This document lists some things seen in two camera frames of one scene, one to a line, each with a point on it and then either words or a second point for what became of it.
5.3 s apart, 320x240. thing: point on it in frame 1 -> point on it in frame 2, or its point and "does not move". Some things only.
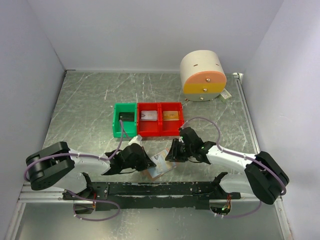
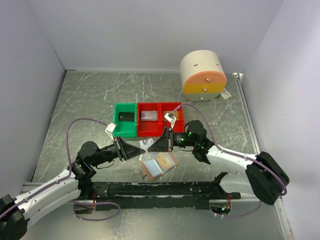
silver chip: (159, 160) -> (145, 144)
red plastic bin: (170, 128) does not move
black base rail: (188, 194) does not move
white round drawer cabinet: (203, 77) does not move
